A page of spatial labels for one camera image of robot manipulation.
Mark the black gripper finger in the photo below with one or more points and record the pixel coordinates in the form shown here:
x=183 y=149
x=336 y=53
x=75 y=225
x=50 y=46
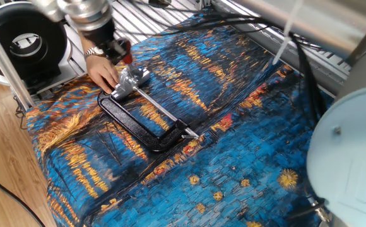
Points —
x=115 y=50

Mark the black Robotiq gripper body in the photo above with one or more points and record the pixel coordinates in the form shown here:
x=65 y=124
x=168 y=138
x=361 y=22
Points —
x=99 y=33

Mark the black C-clamp with silver screw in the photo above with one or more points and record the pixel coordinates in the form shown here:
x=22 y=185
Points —
x=132 y=126

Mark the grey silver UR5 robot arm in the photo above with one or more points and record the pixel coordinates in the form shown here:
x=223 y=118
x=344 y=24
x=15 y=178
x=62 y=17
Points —
x=350 y=164

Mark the silver metal lever base block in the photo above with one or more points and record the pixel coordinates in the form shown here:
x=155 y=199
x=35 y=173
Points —
x=127 y=82

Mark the bare human hand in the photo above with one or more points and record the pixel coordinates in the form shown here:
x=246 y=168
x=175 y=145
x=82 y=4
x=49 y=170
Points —
x=102 y=72

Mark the silver wrist watch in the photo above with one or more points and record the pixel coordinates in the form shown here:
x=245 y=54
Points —
x=93 y=52

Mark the blue starry night tablecloth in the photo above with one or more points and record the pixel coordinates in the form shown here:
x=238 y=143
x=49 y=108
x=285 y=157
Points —
x=202 y=151

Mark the white zip tie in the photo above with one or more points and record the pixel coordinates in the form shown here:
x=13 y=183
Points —
x=285 y=34

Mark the aluminium frame post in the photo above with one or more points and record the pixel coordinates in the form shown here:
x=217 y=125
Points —
x=4 y=60

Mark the black round duct blower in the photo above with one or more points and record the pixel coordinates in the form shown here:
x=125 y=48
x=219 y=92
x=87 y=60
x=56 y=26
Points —
x=0 y=31

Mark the grey metal table rail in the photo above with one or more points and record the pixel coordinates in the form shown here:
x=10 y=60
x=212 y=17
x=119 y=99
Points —
x=312 y=63

